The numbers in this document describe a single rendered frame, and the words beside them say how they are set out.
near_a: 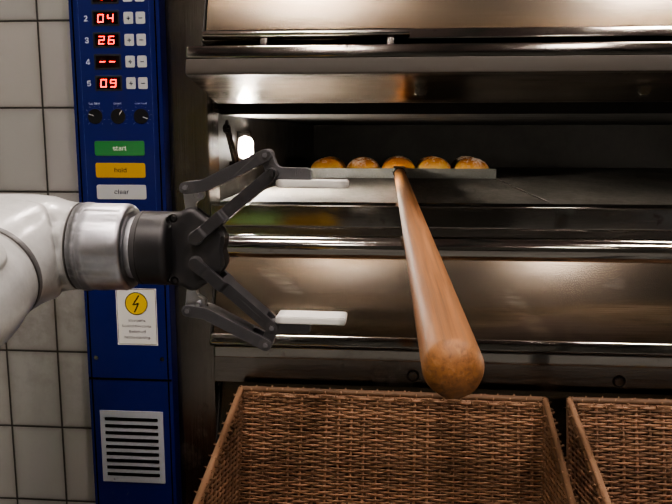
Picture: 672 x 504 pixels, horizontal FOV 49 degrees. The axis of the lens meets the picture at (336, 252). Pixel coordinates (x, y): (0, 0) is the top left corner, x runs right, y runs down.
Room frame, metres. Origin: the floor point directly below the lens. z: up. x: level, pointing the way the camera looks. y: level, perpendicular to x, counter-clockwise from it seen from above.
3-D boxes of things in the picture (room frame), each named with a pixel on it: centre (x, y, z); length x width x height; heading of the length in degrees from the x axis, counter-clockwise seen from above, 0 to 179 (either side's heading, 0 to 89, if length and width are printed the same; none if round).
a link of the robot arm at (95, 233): (0.75, 0.23, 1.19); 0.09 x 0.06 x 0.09; 176
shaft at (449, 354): (1.18, -0.11, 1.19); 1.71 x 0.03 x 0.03; 176
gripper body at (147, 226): (0.74, 0.16, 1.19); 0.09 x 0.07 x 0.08; 86
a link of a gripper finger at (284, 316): (0.73, 0.02, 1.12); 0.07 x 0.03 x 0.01; 86
